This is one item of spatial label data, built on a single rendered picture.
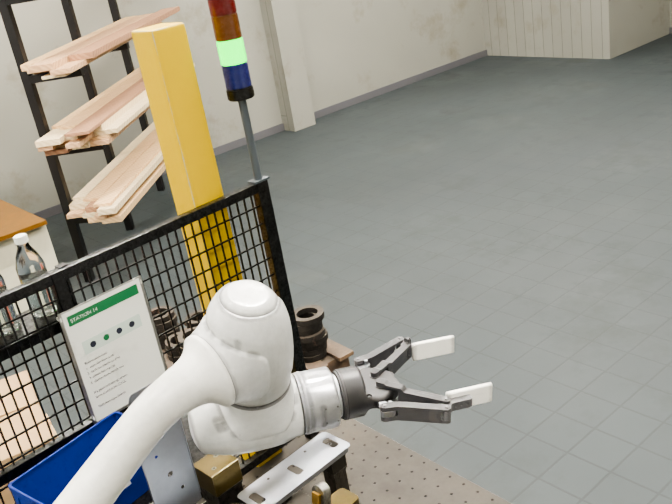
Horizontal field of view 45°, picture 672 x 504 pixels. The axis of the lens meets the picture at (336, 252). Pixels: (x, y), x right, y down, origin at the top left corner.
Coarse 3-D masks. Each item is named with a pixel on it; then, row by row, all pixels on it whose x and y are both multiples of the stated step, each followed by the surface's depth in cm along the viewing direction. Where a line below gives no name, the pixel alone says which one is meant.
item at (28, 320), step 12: (60, 264) 185; (72, 288) 188; (72, 300) 189; (24, 312) 194; (12, 336) 183; (24, 336) 182; (36, 336) 184; (48, 336) 186; (0, 348) 179; (12, 348) 181; (24, 348) 183
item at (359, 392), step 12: (336, 372) 117; (348, 372) 116; (360, 372) 116; (384, 372) 120; (348, 384) 114; (360, 384) 115; (372, 384) 117; (348, 396) 114; (360, 396) 114; (372, 396) 115; (384, 396) 115; (396, 396) 117; (348, 408) 114; (360, 408) 115; (372, 408) 116
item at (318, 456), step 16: (304, 448) 198; (320, 448) 197; (336, 448) 196; (288, 464) 194; (304, 464) 192; (320, 464) 192; (256, 480) 190; (272, 480) 189; (288, 480) 188; (304, 480) 187; (240, 496) 186; (272, 496) 184; (288, 496) 184
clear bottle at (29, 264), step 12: (24, 240) 184; (24, 252) 184; (36, 252) 186; (24, 264) 184; (36, 264) 185; (24, 276) 185; (36, 276) 186; (36, 300) 188; (48, 300) 189; (36, 312) 189; (48, 312) 189
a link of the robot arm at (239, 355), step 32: (224, 288) 100; (256, 288) 100; (224, 320) 97; (256, 320) 96; (288, 320) 101; (192, 352) 99; (224, 352) 97; (256, 352) 98; (288, 352) 102; (160, 384) 97; (192, 384) 97; (224, 384) 98; (256, 384) 100; (288, 384) 108; (128, 416) 96; (160, 416) 96; (96, 448) 97; (128, 448) 95; (96, 480) 95; (128, 480) 97
